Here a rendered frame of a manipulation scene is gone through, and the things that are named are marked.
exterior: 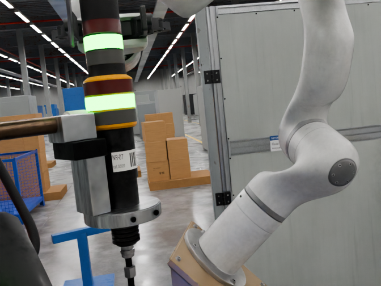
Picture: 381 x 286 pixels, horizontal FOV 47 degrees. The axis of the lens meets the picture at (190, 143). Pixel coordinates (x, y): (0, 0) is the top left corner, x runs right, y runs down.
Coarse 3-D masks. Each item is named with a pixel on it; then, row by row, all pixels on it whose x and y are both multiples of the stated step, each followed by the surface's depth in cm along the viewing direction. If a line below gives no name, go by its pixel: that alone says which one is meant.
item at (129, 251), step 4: (124, 248) 39; (128, 248) 40; (132, 248) 40; (120, 252) 40; (124, 252) 39; (128, 252) 39; (132, 252) 40; (124, 256) 40; (128, 256) 40; (132, 256) 40
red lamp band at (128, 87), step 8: (104, 80) 36; (112, 80) 37; (120, 80) 37; (128, 80) 38; (88, 88) 37; (96, 88) 37; (104, 88) 36; (112, 88) 37; (120, 88) 37; (128, 88) 38
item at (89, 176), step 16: (64, 128) 34; (80, 128) 35; (64, 144) 36; (80, 144) 35; (96, 144) 36; (80, 160) 36; (96, 160) 36; (80, 176) 37; (96, 176) 36; (80, 192) 37; (96, 192) 36; (80, 208) 38; (96, 208) 36; (128, 208) 38; (144, 208) 37; (160, 208) 39; (96, 224) 37; (112, 224) 36; (128, 224) 36
